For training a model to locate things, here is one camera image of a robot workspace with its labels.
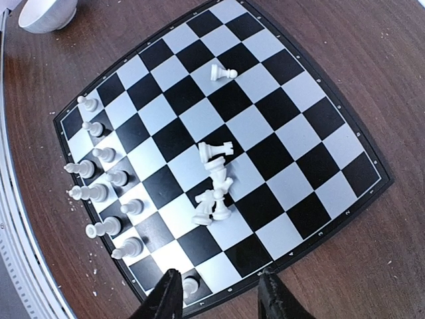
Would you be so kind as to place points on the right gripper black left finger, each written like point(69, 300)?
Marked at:
point(165, 300)

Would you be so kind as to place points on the white chess queen piece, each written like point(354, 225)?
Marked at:
point(110, 226)

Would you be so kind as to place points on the white ceramic bowl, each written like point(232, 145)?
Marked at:
point(41, 17)

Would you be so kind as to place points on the pile of white chess pieces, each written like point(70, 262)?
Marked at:
point(211, 204)

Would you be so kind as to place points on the white piece row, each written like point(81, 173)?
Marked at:
point(133, 207)

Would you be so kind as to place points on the white chess bishop piece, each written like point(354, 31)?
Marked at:
point(131, 247)

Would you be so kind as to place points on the aluminium front rail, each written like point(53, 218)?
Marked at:
point(20, 251)

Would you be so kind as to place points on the white chess pawn piece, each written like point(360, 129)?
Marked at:
point(190, 286)

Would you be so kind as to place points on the white pawn second row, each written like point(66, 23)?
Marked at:
point(94, 129)

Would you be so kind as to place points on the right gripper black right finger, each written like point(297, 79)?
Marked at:
point(276, 301)

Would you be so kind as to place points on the white small chess pawn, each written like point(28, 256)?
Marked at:
point(218, 72)

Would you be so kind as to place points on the black grey chess board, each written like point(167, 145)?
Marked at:
point(302, 166)

